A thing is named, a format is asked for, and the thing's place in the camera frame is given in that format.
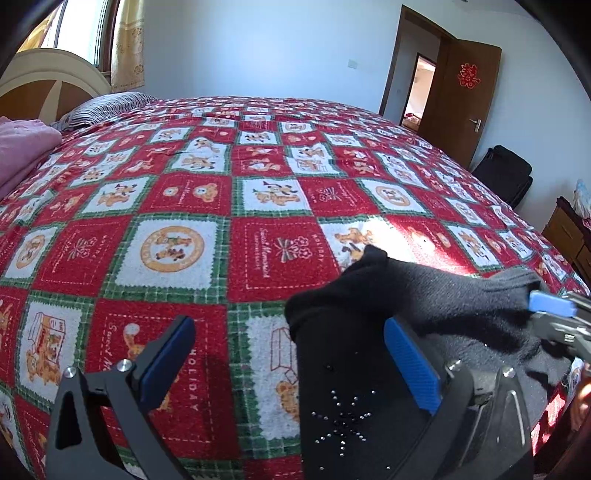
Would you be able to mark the brown wooden door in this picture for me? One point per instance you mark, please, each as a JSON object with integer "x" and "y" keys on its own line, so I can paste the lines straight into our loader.
{"x": 461, "y": 115}

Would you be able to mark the striped pillow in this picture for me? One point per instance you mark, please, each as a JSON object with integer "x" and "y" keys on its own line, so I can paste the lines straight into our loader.
{"x": 106, "y": 107}

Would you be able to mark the red paper door decoration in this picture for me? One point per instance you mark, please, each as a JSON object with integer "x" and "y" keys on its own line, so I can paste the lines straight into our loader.
{"x": 467, "y": 74}

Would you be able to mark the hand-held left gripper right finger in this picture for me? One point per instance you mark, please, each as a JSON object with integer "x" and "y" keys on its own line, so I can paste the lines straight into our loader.
{"x": 411, "y": 364}

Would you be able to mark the black suitcase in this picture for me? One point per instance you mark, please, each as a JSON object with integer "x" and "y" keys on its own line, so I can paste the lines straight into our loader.
{"x": 503, "y": 175}

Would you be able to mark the brown door frame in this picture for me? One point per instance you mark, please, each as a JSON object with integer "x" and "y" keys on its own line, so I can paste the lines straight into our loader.
{"x": 392, "y": 60}

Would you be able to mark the yellow patterned curtain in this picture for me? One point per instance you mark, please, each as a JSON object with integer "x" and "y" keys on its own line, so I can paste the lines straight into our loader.
{"x": 128, "y": 46}

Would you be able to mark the red printed blanket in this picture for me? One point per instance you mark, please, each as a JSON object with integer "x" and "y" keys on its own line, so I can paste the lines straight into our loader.
{"x": 207, "y": 207}

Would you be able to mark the cream wooden bed headboard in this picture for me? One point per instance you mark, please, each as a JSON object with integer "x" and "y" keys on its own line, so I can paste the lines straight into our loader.
{"x": 55, "y": 64}

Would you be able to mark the brown wooden cabinet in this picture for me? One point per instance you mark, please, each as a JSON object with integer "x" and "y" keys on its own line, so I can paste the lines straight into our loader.
{"x": 565, "y": 235}

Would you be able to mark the folded pink blanket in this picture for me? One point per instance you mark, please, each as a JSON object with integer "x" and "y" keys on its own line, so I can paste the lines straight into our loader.
{"x": 23, "y": 143}

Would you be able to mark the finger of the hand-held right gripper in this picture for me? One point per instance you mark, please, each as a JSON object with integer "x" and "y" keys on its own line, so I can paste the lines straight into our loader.
{"x": 547, "y": 302}
{"x": 568, "y": 330}

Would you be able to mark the window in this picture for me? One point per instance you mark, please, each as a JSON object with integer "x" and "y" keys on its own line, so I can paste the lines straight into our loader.
{"x": 78, "y": 27}

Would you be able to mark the pale blue item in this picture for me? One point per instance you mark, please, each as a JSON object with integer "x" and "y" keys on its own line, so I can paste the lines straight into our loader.
{"x": 582, "y": 198}

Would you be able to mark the white wall switch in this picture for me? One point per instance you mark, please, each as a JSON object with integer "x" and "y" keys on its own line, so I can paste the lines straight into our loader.
{"x": 353, "y": 64}

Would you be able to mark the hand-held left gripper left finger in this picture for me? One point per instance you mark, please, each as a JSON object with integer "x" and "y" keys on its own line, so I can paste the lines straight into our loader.
{"x": 166, "y": 360}

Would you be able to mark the black pants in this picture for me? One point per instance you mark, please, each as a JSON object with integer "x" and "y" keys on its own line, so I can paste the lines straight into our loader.
{"x": 360, "y": 415}

